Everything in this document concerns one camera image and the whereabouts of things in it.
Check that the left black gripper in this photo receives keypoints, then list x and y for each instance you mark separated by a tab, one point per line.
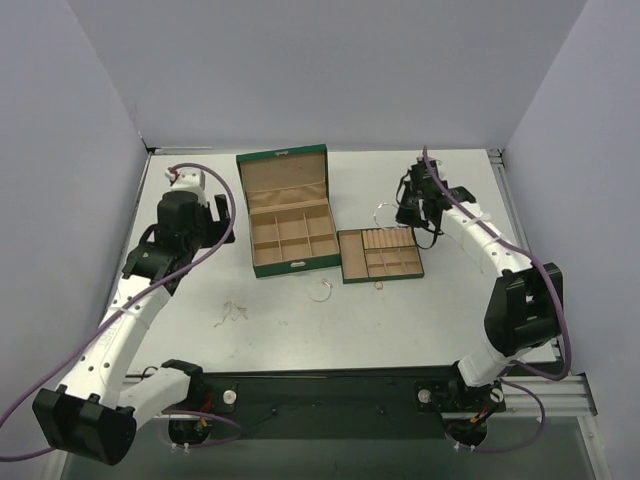
220	218

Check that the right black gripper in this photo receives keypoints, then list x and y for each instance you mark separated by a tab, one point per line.
413	201

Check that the green tray with compartments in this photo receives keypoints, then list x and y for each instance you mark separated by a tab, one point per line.
378	255

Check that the green jewelry box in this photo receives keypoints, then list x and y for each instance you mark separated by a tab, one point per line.
291	224

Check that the silver pearl bangle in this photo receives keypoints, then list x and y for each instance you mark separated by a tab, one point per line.
384	215
320	291

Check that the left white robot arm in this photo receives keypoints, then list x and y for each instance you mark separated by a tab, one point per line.
88	413

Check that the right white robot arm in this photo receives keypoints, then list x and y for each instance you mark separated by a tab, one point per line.
525	310

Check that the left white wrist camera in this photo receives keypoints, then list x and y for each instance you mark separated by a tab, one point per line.
189	179

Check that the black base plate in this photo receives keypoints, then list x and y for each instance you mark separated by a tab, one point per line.
396	403

